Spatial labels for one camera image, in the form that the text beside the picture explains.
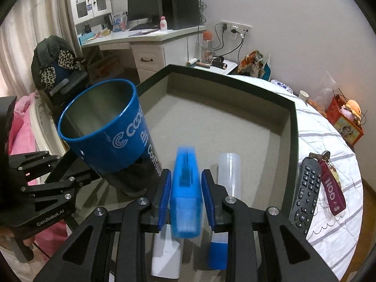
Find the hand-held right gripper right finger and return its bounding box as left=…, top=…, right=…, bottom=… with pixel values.
left=200, top=169, right=341, bottom=282

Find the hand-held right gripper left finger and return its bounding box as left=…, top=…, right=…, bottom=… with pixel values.
left=32, top=169, right=172, bottom=282

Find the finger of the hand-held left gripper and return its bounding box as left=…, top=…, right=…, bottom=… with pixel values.
left=7, top=151, right=67, bottom=183
left=20, top=169, right=102, bottom=209

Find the blue plastic case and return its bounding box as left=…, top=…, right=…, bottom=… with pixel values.
left=171, top=145, right=204, bottom=238

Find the clear tube with blue cap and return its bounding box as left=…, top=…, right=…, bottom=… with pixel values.
left=208, top=152, right=242, bottom=271

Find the white charger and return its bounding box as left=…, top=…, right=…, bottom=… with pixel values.
left=151, top=225, right=184, bottom=279

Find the blue and black metal cup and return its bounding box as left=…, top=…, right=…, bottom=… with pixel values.
left=57, top=79, right=165, bottom=196

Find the shallow cardboard box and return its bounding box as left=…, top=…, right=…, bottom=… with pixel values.
left=44, top=64, right=300, bottom=282

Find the black remote control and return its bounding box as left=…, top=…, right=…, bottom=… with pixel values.
left=289, top=157, right=322, bottom=230

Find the key bunch with magenta strap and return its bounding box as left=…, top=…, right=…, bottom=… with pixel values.
left=308, top=150, right=346, bottom=216

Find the pink fleece blanket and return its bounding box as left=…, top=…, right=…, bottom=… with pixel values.
left=7, top=92, right=74, bottom=247

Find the leopard print cloth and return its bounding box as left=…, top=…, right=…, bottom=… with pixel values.
left=39, top=50, right=75, bottom=88

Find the black office chair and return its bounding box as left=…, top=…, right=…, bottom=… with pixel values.
left=32, top=62, right=89, bottom=106

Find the dark jacket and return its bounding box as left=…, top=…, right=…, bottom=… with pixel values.
left=32, top=35, right=77, bottom=71

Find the beige curtain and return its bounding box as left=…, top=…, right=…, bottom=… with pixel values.
left=0, top=0, right=77, bottom=94

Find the white nightstand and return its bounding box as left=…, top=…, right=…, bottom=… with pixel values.
left=188, top=60, right=238, bottom=75

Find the tissue pack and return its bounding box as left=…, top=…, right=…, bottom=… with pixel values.
left=270, top=79, right=294, bottom=93

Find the orange snack bag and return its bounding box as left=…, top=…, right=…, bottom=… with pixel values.
left=237, top=50, right=265, bottom=78

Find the blue and white bag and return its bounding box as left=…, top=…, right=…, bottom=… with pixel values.
left=260, top=54, right=272, bottom=81

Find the white desk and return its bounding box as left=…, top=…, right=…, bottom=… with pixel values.
left=75, top=25, right=206, bottom=83

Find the clear bottle with red cap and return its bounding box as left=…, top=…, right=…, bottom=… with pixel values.
left=201, top=31, right=213, bottom=63

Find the red printed box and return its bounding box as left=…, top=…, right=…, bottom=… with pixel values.
left=326, top=95, right=365, bottom=145

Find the clear plastic bag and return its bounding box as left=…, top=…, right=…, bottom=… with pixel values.
left=307, top=72, right=338, bottom=118

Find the blue and white package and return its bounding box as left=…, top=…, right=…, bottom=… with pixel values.
left=112, top=11, right=124, bottom=33

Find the white glass-door cabinet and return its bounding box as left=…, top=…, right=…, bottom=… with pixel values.
left=68, top=0, right=110, bottom=25

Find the orange plush toy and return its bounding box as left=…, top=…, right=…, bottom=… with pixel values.
left=341, top=100, right=363, bottom=121

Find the black keyboard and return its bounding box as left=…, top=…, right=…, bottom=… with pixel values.
left=129, top=23, right=161, bottom=31

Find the black computer monitor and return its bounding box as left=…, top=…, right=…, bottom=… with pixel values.
left=127, top=0, right=163, bottom=24

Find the black computer tower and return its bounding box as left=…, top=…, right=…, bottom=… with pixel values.
left=160, top=0, right=202, bottom=30

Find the white bed frame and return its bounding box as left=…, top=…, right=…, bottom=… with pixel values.
left=35, top=97, right=69, bottom=156

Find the black power cable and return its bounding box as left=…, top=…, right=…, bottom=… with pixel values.
left=217, top=31, right=246, bottom=58
left=214, top=23, right=228, bottom=56

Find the white wall socket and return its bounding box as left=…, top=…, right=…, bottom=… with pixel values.
left=221, top=21, right=252, bottom=33

